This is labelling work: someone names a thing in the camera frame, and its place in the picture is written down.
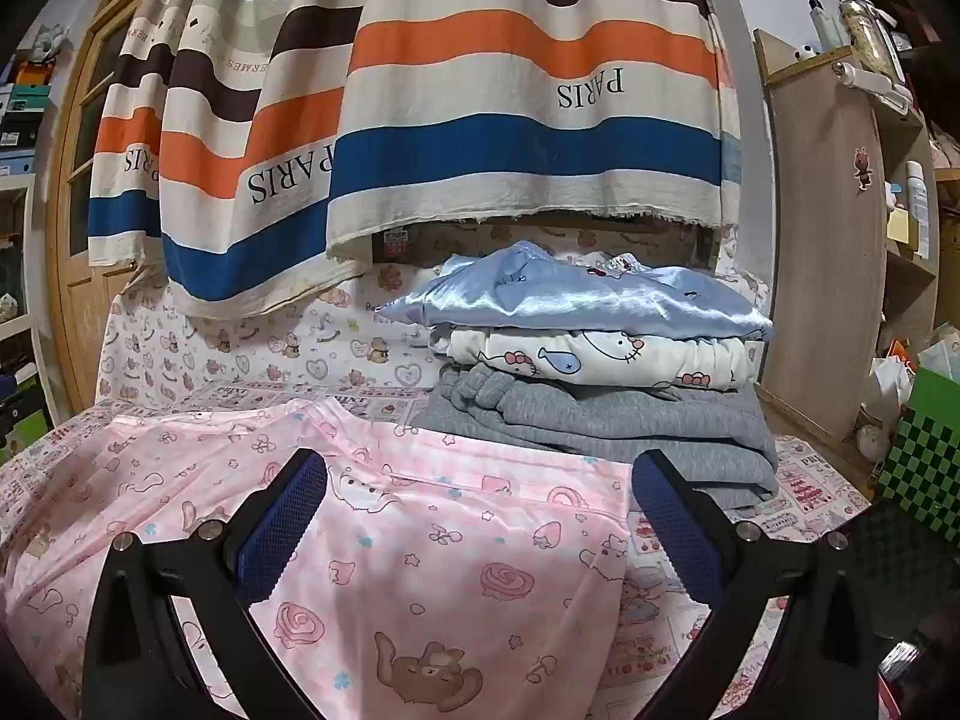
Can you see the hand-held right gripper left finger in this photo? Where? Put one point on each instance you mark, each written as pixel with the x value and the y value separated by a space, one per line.
pixel 281 532

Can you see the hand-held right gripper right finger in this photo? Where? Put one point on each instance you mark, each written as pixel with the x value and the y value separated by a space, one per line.
pixel 675 532

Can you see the pink printed pants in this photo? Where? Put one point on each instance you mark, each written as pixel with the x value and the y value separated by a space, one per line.
pixel 420 562

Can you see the blue satin pants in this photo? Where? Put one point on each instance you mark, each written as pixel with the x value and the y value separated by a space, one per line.
pixel 600 307

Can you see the grey pants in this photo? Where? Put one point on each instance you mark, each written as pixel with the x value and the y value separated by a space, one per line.
pixel 585 427

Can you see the white cat print pants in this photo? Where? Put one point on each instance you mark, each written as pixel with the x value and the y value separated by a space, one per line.
pixel 600 356

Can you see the printed bedsheet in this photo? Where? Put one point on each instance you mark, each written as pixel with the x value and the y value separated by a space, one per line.
pixel 300 352

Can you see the white round plush toy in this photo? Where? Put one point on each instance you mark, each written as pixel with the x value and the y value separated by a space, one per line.
pixel 874 441

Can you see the white plastic bag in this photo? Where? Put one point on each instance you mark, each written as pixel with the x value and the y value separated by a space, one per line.
pixel 885 390

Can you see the green checkered box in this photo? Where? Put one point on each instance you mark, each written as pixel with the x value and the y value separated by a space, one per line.
pixel 922 450

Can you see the wooden door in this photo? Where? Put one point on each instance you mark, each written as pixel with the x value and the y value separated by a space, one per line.
pixel 75 315

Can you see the wooden shelf unit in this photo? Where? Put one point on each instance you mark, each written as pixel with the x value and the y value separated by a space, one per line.
pixel 817 240

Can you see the small yellow box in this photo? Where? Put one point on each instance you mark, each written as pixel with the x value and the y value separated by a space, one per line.
pixel 897 226

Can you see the white spray bottle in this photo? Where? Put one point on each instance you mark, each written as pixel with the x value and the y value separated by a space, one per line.
pixel 916 210

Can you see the cartoon sticker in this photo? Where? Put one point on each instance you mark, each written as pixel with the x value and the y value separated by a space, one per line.
pixel 864 169

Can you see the striped hanging cloth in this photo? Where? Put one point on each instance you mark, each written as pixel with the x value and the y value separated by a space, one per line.
pixel 525 90

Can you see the stack of shoe boxes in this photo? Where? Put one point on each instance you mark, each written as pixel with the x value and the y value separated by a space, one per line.
pixel 22 120

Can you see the white lint roller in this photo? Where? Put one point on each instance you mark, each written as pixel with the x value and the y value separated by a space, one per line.
pixel 874 86

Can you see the small panda figure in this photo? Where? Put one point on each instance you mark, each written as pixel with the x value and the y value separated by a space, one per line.
pixel 805 52

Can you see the white pump bottle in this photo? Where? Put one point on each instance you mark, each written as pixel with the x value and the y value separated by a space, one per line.
pixel 825 26

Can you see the glass jar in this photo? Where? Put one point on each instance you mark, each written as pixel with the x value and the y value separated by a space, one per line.
pixel 870 37

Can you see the grey plush toy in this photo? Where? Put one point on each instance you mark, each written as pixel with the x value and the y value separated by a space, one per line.
pixel 49 41

